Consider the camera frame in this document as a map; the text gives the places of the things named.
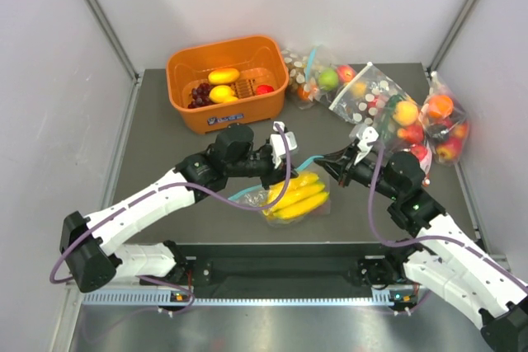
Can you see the yellow fake banana bunch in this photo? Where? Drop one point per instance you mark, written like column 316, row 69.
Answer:
column 305, row 194

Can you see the purple fake grapes in basket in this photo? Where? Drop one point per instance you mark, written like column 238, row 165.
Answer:
column 200, row 96

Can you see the yellow fake lemon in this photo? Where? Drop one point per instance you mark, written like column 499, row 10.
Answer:
column 222, row 94

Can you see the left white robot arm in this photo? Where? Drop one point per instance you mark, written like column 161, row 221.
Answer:
column 95, row 247

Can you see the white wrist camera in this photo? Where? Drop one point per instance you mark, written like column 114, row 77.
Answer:
column 283, row 142
column 363, row 138

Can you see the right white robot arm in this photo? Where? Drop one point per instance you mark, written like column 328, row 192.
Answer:
column 439, row 255

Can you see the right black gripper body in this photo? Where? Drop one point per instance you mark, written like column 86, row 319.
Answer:
column 363, row 171

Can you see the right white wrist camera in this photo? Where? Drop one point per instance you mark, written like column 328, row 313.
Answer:
column 363, row 138

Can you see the blue zip top bag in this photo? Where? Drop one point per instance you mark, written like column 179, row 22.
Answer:
column 257, row 196

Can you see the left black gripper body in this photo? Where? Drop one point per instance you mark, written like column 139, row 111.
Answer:
column 256, row 164

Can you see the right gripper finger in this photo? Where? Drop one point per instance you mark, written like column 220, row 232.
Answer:
column 346, row 154
column 335, row 167

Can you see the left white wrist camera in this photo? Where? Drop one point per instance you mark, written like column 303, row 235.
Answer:
column 283, row 142

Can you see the grey slotted cable duct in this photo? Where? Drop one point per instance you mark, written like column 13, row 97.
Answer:
column 173, row 298

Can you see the back bag with green apple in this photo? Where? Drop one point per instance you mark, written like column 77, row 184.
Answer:
column 315, row 77

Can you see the red fake tomato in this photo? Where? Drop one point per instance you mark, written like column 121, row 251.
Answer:
column 264, row 89

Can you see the orange plastic basket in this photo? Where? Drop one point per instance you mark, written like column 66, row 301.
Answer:
column 239, row 80

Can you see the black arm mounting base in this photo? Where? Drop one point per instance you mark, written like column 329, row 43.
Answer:
column 354, row 264

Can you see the yellow fake mango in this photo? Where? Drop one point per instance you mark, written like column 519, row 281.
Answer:
column 223, row 76

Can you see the white zip bag with fruit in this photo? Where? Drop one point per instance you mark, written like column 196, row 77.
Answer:
column 376, row 100

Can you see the right bag with orange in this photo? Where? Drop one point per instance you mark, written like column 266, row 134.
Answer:
column 445, row 122

